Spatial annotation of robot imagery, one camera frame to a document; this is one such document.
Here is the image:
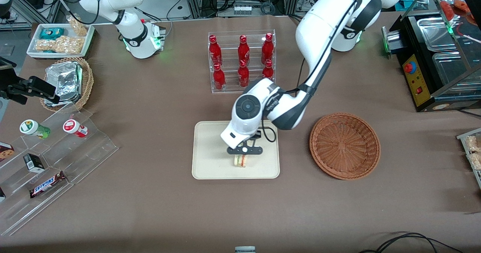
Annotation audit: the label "teal snack packet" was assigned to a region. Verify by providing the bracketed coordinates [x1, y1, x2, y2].
[39, 27, 65, 40]

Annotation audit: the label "black food warmer cabinet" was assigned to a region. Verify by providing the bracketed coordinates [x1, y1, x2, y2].
[381, 0, 481, 113]

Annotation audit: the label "light tan wicker basket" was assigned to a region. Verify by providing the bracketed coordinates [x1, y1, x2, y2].
[40, 57, 94, 113]

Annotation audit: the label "green drink bottle white lid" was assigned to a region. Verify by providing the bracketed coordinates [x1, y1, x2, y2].
[19, 119, 51, 139]

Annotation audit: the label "orange fried food pieces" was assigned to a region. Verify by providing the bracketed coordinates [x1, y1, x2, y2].
[440, 0, 473, 21]

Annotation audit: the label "red cola bottle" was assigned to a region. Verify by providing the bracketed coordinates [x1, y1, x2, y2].
[237, 60, 250, 89]
[209, 35, 223, 67]
[237, 35, 251, 64]
[261, 33, 274, 64]
[261, 59, 274, 80]
[213, 64, 226, 92]

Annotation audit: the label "clear bag of peanuts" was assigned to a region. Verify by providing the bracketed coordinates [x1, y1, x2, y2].
[35, 36, 83, 55]
[67, 15, 89, 36]

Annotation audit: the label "Snickers chocolate bar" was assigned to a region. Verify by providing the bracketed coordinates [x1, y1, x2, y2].
[29, 171, 67, 199]

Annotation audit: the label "brown round wicker basket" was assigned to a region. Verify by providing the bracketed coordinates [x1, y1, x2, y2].
[309, 112, 381, 181]

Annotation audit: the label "clear acrylic step display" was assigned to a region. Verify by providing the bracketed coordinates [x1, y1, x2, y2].
[0, 103, 119, 237]

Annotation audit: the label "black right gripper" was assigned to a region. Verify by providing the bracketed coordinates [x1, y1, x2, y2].
[8, 76, 61, 105]

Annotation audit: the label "brown cookie box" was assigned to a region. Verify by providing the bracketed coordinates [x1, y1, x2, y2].
[0, 142, 15, 162]

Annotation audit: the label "clear wrapped rice cracker pack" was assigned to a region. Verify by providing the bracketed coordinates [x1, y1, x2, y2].
[467, 152, 481, 170]
[465, 135, 481, 153]

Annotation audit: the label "black floor cable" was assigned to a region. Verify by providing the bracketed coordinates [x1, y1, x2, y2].
[358, 232, 465, 253]

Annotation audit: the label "white rack with snacks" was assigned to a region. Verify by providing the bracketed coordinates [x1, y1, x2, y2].
[456, 128, 481, 190]

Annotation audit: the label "clear acrylic bottle rack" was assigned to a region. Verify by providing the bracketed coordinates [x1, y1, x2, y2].
[207, 29, 277, 94]

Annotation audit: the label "small black carton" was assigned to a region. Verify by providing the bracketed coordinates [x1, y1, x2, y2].
[23, 153, 46, 173]

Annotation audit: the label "beige plastic serving tray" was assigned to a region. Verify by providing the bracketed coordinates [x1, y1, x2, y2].
[192, 120, 281, 180]

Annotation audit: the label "red drink bottle white lid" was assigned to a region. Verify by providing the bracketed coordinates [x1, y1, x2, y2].
[62, 119, 89, 138]

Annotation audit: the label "steel food pan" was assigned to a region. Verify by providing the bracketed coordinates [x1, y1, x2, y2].
[432, 52, 481, 89]
[416, 16, 471, 53]

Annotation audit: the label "white rectangular snack tray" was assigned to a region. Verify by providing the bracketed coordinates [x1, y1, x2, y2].
[26, 23, 95, 59]

